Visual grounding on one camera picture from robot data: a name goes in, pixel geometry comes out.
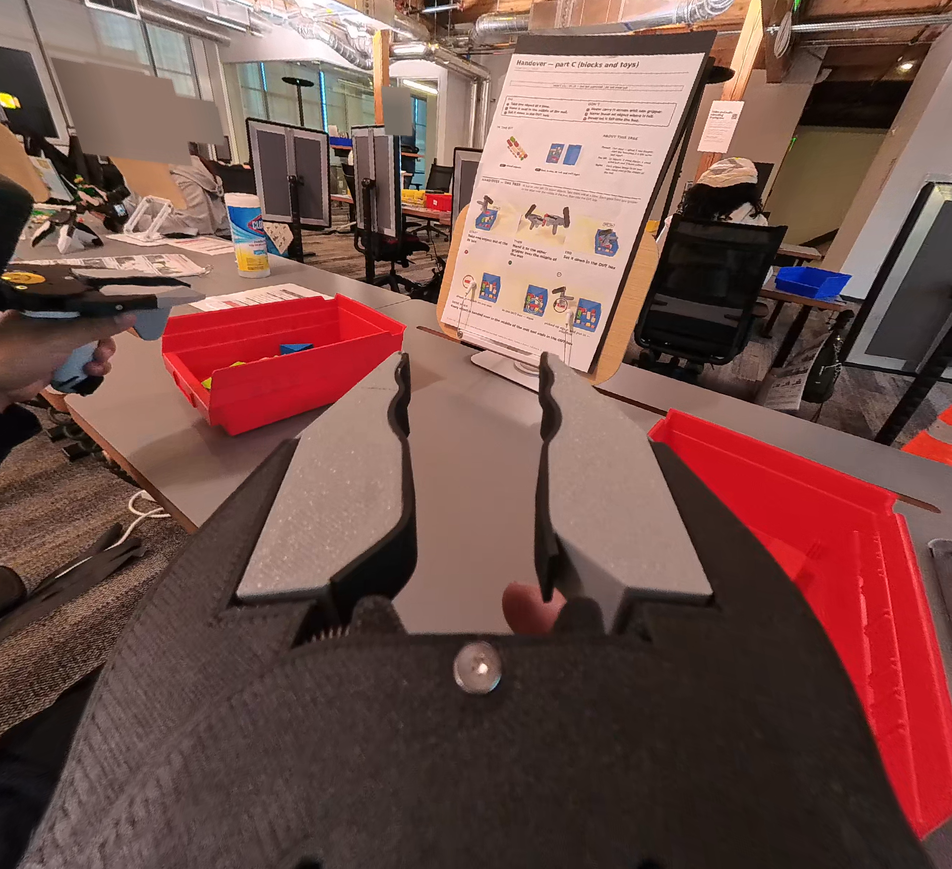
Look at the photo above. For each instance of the black and white folding stand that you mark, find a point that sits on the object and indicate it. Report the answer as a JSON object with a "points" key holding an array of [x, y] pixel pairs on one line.
{"points": [[71, 233]]}

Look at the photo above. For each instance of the blue plastic bin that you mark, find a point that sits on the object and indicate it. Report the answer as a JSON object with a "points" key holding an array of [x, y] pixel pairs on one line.
{"points": [[811, 283]]}

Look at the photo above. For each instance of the black wall monitor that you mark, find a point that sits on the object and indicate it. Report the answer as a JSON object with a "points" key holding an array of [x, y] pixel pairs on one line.
{"points": [[26, 92]]}

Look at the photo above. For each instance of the black mesh office chair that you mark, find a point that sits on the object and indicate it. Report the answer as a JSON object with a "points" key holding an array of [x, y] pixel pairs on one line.
{"points": [[706, 289]]}

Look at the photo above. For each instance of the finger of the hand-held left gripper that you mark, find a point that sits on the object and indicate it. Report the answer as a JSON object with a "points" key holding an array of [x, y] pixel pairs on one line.
{"points": [[134, 280], [167, 304]]}

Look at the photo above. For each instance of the plain white paper sheet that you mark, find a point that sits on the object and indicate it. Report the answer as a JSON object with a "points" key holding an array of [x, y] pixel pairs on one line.
{"points": [[186, 244]]}

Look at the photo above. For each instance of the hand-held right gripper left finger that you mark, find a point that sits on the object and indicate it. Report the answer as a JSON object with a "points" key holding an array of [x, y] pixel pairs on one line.
{"points": [[335, 497]]}

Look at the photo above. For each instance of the picture-printed paper sheet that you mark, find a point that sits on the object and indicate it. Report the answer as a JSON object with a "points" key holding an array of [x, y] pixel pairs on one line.
{"points": [[111, 265]]}

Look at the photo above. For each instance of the wooden board stand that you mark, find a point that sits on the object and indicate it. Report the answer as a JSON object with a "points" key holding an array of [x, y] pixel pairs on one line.
{"points": [[149, 185]]}

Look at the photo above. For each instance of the orange traffic cone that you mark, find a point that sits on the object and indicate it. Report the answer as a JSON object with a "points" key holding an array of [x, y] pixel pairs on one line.
{"points": [[930, 438]]}

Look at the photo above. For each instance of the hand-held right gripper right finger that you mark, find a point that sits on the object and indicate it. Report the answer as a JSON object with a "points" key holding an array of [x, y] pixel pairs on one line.
{"points": [[617, 504]]}

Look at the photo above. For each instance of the disinfecting wipes canister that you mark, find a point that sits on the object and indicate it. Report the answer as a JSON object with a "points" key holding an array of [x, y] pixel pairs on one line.
{"points": [[248, 237]]}

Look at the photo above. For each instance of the blue wooden block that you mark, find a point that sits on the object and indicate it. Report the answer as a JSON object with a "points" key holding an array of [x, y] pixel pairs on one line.
{"points": [[296, 348]]}

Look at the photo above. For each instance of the person's left forearm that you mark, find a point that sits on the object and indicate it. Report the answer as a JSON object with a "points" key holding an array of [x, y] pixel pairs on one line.
{"points": [[15, 434]]}

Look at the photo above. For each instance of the person's left hand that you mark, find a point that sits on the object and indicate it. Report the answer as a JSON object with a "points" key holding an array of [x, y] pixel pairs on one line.
{"points": [[37, 352]]}

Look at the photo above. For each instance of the white paper with red print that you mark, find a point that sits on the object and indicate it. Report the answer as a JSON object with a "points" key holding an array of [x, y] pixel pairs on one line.
{"points": [[253, 298]]}

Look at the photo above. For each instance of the grey panel board on stand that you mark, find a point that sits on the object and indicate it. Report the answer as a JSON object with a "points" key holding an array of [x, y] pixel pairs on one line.
{"points": [[467, 181], [290, 174], [915, 274], [375, 177]]}

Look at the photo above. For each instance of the instruction poster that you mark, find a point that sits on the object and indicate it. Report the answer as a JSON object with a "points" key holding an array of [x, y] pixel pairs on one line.
{"points": [[580, 177]]}

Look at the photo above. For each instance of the black floor lamp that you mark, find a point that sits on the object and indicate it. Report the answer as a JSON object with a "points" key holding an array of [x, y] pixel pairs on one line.
{"points": [[299, 81]]}

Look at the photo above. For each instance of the small red bin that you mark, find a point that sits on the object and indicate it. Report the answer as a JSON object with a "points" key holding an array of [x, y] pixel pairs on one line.
{"points": [[439, 202]]}

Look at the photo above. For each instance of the small yellow bin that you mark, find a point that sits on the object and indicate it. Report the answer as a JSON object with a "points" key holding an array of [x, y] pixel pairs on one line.
{"points": [[414, 197]]}

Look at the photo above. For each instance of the person's right hand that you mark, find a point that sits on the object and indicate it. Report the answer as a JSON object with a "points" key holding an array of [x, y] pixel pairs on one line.
{"points": [[532, 609]]}

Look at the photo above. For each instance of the red plastic bin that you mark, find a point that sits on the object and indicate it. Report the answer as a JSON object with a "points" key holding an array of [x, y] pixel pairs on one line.
{"points": [[297, 393], [818, 512]]}

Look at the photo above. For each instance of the white wall notice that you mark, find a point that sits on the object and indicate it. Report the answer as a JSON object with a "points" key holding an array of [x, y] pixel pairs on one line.
{"points": [[720, 125]]}

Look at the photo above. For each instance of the clear acrylic stand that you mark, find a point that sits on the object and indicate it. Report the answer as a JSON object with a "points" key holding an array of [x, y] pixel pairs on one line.
{"points": [[152, 214]]}

